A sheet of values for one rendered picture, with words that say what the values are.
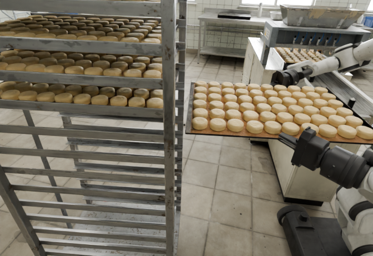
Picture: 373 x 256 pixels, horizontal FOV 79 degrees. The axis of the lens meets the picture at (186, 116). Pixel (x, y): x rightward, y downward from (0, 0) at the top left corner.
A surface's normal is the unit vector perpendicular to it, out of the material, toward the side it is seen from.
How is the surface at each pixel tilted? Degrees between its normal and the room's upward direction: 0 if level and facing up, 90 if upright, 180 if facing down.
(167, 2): 90
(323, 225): 0
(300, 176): 90
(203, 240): 0
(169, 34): 90
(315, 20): 115
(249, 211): 0
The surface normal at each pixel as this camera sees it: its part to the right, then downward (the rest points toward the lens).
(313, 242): 0.04, -0.86
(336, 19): -0.13, 0.82
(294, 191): -0.13, 0.51
